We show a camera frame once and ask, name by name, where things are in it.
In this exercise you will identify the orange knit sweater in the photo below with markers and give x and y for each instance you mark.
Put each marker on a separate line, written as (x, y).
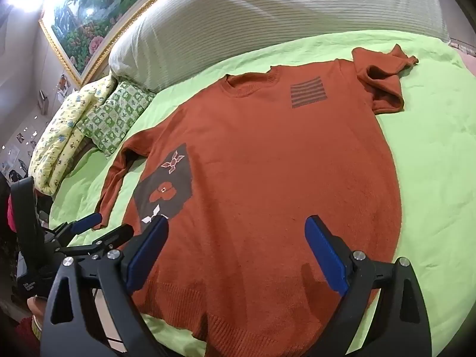
(260, 156)

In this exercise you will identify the yellow patterned quilt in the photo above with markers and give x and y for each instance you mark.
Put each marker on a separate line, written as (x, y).
(63, 134)

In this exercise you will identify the green checkered pillow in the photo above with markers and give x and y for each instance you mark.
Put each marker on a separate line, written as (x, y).
(111, 119)

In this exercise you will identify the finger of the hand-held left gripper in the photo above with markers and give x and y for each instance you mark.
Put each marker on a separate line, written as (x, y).
(87, 223)
(111, 237)

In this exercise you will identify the gold framed landscape painting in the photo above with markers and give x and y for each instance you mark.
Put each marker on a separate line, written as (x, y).
(93, 15)

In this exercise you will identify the person's left forearm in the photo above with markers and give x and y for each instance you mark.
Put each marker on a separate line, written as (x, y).
(28, 336)

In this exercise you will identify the person's left hand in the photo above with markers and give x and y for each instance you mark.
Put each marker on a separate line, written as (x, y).
(37, 306)

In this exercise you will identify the wall photo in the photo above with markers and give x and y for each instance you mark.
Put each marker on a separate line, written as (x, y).
(63, 86)

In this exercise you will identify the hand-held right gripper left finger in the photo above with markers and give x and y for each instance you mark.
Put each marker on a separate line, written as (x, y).
(147, 256)

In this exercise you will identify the light green bed sheet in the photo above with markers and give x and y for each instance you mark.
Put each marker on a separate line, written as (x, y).
(427, 156)

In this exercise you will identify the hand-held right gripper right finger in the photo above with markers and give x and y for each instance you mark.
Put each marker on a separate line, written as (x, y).
(327, 256)

